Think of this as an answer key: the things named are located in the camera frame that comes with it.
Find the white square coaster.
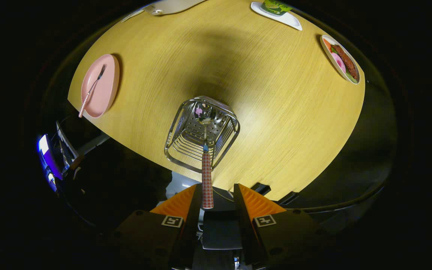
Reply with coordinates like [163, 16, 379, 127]
[250, 1, 303, 31]

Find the black table clamp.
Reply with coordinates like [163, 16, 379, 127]
[251, 183, 272, 196]

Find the pink oval plate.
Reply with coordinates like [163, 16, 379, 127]
[81, 54, 120, 119]

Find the computer monitor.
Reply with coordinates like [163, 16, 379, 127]
[37, 133, 63, 192]

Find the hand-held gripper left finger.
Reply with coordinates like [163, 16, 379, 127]
[109, 183, 203, 270]

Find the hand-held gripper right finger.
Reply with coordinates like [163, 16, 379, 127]
[233, 183, 329, 270]

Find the checked handle spoon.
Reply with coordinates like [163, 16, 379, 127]
[195, 103, 216, 209]

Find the grey metal stand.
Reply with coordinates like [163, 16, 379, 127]
[55, 120, 85, 177]

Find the white toaster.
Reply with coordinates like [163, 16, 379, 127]
[143, 0, 207, 16]

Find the oval plate with food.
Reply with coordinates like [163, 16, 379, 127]
[320, 34, 361, 85]

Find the metal wire cutlery holder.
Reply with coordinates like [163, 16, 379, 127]
[164, 96, 240, 174]

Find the green label drink bottle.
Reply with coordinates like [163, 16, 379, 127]
[261, 0, 293, 16]

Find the checked handle fork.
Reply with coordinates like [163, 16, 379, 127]
[78, 64, 107, 118]

